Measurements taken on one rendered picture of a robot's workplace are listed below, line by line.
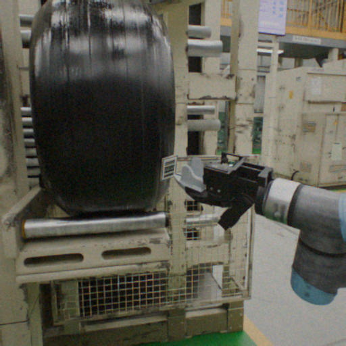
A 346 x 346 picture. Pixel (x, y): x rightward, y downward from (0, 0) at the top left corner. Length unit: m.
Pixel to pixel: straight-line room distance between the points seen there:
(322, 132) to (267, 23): 1.79
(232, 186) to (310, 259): 0.17
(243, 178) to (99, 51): 0.36
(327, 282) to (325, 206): 0.13
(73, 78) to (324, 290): 0.56
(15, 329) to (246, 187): 0.73
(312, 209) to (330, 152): 4.80
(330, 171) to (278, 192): 4.86
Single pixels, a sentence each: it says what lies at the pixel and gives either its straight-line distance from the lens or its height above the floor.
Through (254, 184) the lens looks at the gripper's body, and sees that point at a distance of 0.53.
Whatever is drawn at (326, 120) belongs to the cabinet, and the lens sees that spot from 5.17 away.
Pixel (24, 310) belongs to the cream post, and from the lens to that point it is 0.95.
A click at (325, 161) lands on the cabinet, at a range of 5.25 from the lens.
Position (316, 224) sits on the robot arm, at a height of 1.00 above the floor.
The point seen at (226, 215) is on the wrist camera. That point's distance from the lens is 0.60.
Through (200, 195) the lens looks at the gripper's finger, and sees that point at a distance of 0.58.
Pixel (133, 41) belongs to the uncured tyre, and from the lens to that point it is 0.63.
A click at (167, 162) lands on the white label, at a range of 0.63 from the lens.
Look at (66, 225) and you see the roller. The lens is 0.75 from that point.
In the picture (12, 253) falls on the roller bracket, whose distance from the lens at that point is 0.75.
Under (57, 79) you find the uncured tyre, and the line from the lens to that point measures 0.60.
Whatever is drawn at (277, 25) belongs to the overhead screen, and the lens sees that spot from 4.98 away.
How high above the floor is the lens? 1.16
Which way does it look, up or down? 11 degrees down
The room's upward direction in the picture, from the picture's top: straight up
